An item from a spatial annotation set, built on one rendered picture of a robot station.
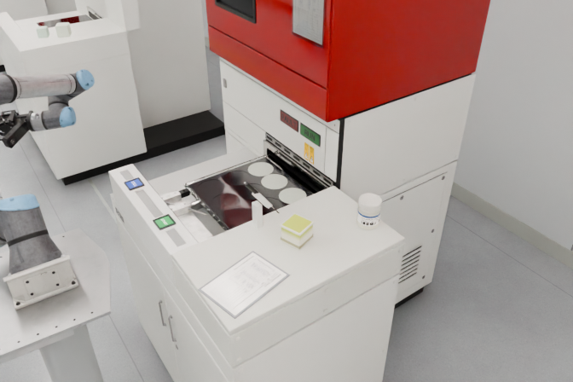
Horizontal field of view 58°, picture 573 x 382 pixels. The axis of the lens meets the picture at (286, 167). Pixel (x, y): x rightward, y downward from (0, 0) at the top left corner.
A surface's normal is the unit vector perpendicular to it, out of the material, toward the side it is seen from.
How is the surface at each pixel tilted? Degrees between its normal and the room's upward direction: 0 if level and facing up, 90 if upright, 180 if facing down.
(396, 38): 90
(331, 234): 0
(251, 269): 0
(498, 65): 90
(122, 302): 0
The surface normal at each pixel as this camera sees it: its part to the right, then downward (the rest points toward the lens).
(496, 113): -0.82, 0.31
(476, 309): 0.00, -0.84
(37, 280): 0.53, 0.46
